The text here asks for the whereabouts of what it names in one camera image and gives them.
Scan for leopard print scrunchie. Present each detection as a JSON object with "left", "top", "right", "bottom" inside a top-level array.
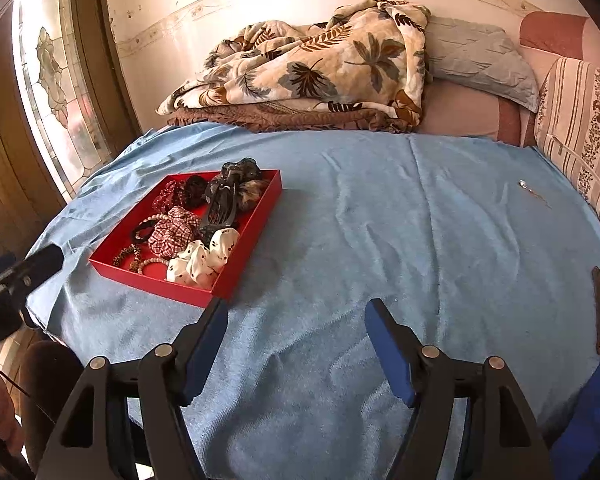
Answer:
[{"left": 112, "top": 244, "right": 142, "bottom": 272}]

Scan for small pearl bracelet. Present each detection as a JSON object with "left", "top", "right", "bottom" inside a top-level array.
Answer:
[{"left": 136, "top": 257, "right": 171, "bottom": 276}]

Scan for black hair tie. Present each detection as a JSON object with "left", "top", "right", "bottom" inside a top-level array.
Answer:
[{"left": 130, "top": 221, "right": 159, "bottom": 245}]

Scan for red checked scrunchie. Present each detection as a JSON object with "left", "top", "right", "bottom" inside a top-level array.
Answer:
[{"left": 147, "top": 206, "right": 200, "bottom": 259}]

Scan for white dotted scrunchie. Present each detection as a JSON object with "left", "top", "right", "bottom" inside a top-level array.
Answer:
[{"left": 166, "top": 228, "right": 239, "bottom": 290}]

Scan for black scrunchie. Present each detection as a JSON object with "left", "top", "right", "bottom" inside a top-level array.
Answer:
[{"left": 183, "top": 174, "right": 208, "bottom": 208}]

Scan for black hair claw clip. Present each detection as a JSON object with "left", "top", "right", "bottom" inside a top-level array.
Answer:
[{"left": 198, "top": 176, "right": 238, "bottom": 246}]

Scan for red tray box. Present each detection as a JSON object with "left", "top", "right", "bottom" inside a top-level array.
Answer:
[{"left": 90, "top": 169, "right": 283, "bottom": 308}]

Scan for dark red scrunchie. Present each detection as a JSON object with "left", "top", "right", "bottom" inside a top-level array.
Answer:
[{"left": 151, "top": 180, "right": 188, "bottom": 214}]

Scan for stained glass window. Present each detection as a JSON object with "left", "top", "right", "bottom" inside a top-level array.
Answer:
[{"left": 12, "top": 0, "right": 111, "bottom": 203}]

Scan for silver hair pin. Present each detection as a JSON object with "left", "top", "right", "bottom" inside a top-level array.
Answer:
[{"left": 518, "top": 179, "right": 550, "bottom": 209}]

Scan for grey brown scrunchie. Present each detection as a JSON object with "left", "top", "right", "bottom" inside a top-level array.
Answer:
[{"left": 204, "top": 157, "right": 270, "bottom": 212}]

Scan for brown fringed blanket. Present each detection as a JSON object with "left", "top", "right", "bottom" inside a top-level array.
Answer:
[{"left": 166, "top": 103, "right": 414, "bottom": 133}]

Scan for striped floral pillow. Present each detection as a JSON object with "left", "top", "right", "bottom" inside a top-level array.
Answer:
[{"left": 534, "top": 58, "right": 600, "bottom": 219}]

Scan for pink maroon pillow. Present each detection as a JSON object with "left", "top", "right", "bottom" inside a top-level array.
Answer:
[{"left": 417, "top": 12, "right": 600, "bottom": 146}]

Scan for grey pillow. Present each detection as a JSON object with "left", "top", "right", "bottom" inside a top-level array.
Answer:
[{"left": 426, "top": 15, "right": 540, "bottom": 113}]

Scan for leaf print blanket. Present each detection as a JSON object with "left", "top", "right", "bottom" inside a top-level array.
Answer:
[{"left": 156, "top": 0, "right": 431, "bottom": 129}]

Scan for white cable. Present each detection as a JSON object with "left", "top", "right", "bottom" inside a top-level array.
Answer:
[{"left": 542, "top": 131, "right": 600, "bottom": 212}]

